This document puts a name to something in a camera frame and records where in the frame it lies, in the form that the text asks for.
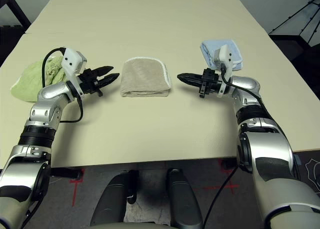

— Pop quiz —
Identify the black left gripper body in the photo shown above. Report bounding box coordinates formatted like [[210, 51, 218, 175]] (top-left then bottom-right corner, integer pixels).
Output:
[[79, 68, 104, 98]]

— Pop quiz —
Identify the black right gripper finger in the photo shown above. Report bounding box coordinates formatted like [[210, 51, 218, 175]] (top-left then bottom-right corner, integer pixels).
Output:
[[177, 72, 205, 82], [178, 78, 204, 88]]

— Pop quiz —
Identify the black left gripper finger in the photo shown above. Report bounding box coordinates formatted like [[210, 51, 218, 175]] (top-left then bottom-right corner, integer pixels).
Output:
[[98, 72, 121, 88], [92, 65, 115, 78]]

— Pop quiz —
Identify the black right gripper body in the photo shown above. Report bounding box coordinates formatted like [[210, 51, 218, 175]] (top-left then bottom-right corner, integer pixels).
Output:
[[199, 68, 222, 99]]

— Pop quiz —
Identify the beige towel with white trim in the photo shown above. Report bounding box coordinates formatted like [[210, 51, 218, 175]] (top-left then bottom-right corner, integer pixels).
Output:
[[119, 56, 173, 99]]

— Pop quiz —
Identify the folded light blue towel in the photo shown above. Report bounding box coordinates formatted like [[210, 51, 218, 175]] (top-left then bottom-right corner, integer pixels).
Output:
[[199, 39, 244, 72]]

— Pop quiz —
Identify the crumpled light green towel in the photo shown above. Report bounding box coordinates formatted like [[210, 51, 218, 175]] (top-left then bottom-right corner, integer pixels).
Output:
[[9, 56, 67, 102]]

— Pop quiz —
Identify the black table base bar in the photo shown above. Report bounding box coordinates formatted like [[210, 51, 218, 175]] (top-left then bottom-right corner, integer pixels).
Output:
[[51, 167, 84, 180]]

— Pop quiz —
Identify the black tripod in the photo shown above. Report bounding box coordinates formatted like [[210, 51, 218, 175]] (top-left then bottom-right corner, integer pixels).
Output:
[[268, 0, 320, 46]]

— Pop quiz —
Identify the dark grey robot right leg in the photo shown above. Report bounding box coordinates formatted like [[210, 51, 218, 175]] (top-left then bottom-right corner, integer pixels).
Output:
[[167, 168, 204, 229]]

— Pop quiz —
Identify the dark grey robot leg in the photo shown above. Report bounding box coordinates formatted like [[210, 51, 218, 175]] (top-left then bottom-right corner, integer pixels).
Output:
[[89, 170, 140, 227], [167, 168, 204, 229]]

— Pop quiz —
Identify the dark grey robot left leg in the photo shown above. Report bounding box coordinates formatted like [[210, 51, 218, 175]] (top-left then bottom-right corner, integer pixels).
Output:
[[89, 170, 140, 227]]

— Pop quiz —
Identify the pale robot torso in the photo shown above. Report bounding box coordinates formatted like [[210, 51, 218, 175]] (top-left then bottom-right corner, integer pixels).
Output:
[[87, 221, 176, 229]]

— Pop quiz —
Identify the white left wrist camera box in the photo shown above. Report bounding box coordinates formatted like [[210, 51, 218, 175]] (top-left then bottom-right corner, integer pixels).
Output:
[[61, 47, 88, 100]]

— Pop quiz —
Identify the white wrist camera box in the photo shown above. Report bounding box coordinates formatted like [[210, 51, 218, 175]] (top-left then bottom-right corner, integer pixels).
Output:
[[61, 47, 88, 100], [213, 44, 233, 99]]

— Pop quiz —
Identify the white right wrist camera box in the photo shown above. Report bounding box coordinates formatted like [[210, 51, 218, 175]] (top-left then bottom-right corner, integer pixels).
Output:
[[213, 44, 233, 99]]

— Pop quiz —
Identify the black left camera cable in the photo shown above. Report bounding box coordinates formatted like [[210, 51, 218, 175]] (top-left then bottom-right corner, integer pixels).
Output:
[[41, 47, 84, 124]]

